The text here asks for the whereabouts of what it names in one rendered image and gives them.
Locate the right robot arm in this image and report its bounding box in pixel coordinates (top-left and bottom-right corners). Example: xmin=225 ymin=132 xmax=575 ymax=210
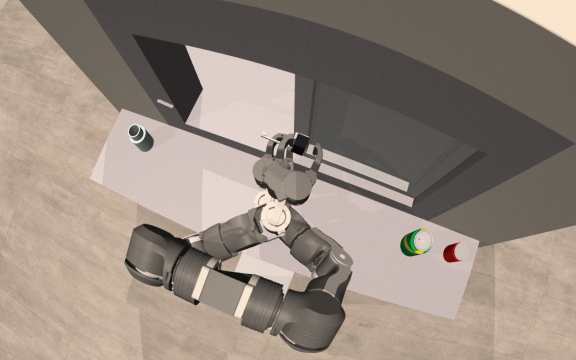
xmin=234 ymin=203 xmax=353 ymax=353

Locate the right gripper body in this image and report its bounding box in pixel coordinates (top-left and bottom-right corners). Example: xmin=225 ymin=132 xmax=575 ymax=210
xmin=252 ymin=158 xmax=295 ymax=205

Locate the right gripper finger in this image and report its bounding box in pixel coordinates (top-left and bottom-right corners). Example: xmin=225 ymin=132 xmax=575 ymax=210
xmin=282 ymin=134 xmax=295 ymax=165
xmin=262 ymin=133 xmax=283 ymax=161

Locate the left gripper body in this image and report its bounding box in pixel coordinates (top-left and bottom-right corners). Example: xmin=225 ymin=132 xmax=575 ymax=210
xmin=261 ymin=161 xmax=312 ymax=226

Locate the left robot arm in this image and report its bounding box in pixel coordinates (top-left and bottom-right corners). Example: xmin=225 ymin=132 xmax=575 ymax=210
xmin=124 ymin=200 xmax=291 ymax=305

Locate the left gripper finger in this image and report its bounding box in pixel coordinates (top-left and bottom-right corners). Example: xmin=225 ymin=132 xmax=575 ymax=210
xmin=271 ymin=133 xmax=295 ymax=164
xmin=305 ymin=143 xmax=323 ymax=186

